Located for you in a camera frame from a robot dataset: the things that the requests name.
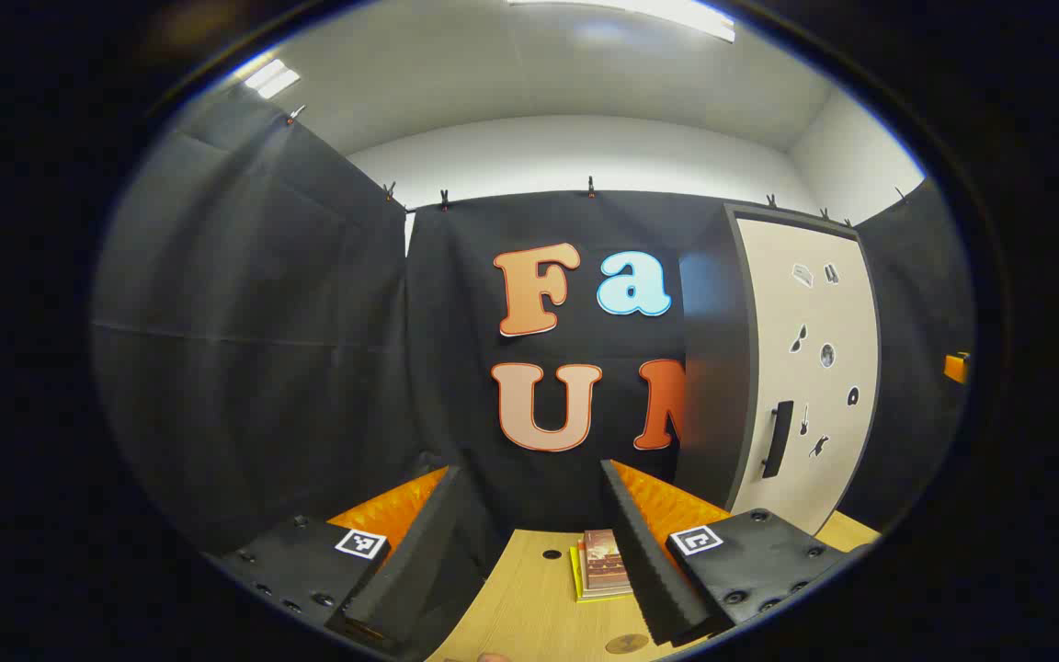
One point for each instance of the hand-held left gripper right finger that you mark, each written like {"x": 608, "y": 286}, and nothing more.
{"x": 658, "y": 570}

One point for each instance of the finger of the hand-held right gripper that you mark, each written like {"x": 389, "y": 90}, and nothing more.
{"x": 956, "y": 368}

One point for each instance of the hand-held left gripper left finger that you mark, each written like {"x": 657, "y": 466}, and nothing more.
{"x": 401, "y": 570}

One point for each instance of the round brown coaster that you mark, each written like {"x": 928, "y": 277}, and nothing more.
{"x": 626, "y": 644}

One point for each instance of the beige cabinet door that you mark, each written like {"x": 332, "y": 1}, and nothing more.
{"x": 768, "y": 313}

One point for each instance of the dark grey cabinet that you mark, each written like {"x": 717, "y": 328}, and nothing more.
{"x": 713, "y": 368}

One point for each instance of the brown cover book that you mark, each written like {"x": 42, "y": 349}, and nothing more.
{"x": 605, "y": 561}

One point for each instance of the yellow book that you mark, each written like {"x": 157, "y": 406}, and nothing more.
{"x": 575, "y": 575}

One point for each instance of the black backdrop cloth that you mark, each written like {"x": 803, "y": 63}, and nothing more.
{"x": 263, "y": 368}

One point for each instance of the row of backdrop clips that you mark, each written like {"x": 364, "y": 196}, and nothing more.
{"x": 590, "y": 188}

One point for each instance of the ceiling light panel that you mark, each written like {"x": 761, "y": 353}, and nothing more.
{"x": 658, "y": 14}
{"x": 270, "y": 79}

